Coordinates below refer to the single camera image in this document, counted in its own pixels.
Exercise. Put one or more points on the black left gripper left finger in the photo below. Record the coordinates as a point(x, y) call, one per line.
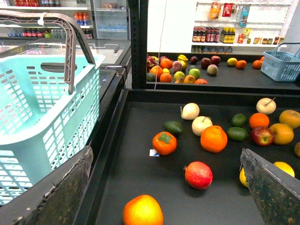
point(55, 199)

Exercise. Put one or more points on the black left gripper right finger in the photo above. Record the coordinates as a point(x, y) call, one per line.
point(275, 192)

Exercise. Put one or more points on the light teal shopping basket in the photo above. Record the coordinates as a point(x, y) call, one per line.
point(41, 124)

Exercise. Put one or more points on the grey basket handle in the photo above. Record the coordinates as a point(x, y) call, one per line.
point(74, 34)

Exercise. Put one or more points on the yellow lemon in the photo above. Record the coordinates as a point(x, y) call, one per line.
point(232, 62)
point(282, 165)

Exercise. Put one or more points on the far yellow lemon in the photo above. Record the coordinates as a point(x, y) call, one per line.
point(232, 62)

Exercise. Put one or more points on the red apple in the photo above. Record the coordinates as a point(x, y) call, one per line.
point(262, 136)

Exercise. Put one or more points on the yellow pear front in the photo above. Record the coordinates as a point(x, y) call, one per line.
point(283, 133)

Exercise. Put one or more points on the green lime lower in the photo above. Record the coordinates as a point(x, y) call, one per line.
point(237, 133)

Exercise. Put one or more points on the green lime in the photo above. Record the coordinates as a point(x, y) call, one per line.
point(237, 133)
point(238, 120)

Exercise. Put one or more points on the small orange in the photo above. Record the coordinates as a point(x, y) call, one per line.
point(259, 120)

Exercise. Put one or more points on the red pomegranate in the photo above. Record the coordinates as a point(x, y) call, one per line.
point(198, 175)

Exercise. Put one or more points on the green lime upper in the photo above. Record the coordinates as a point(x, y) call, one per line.
point(238, 120)

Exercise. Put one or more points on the large orange tangerine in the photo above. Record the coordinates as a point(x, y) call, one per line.
point(213, 139)

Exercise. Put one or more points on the white pear with stem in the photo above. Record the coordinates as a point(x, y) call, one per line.
point(266, 105)

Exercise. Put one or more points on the large orange front fruit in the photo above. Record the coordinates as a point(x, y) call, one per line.
point(143, 210)

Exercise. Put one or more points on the white label tag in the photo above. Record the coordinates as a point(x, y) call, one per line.
point(153, 153)

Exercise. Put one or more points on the white pear left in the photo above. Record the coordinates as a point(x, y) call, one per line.
point(190, 111)

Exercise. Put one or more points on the dark green avocado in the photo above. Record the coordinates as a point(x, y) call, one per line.
point(173, 127)

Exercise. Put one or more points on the orange persimmon with leaf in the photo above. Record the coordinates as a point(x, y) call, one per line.
point(164, 143)

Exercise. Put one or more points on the small blue basket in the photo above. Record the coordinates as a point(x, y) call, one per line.
point(281, 66)

